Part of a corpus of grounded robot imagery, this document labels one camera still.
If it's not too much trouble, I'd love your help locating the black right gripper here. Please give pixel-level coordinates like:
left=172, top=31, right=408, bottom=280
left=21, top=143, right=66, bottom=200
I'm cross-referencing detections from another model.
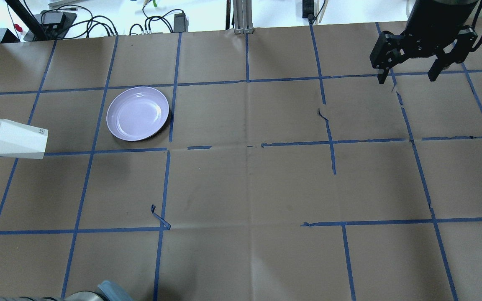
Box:
left=369, top=25, right=478, bottom=84

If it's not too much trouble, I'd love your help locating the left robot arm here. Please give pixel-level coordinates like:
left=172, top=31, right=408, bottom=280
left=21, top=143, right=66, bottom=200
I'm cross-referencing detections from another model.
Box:
left=0, top=119, right=132, bottom=301

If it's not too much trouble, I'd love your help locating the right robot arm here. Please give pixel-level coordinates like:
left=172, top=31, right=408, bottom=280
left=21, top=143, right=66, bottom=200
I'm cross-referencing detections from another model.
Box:
left=369, top=0, right=482, bottom=84

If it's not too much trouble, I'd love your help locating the lavender round plate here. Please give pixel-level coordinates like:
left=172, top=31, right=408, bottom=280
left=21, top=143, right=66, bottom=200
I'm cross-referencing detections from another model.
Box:
left=105, top=87, right=170, bottom=142

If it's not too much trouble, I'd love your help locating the black power adapter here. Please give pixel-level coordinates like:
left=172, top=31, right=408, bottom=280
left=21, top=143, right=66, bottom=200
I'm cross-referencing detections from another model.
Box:
left=172, top=12, right=189, bottom=33

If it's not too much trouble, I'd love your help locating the aluminium frame post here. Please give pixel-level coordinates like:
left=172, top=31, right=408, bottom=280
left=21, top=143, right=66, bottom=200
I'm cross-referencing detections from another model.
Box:
left=232, top=0, right=254, bottom=35

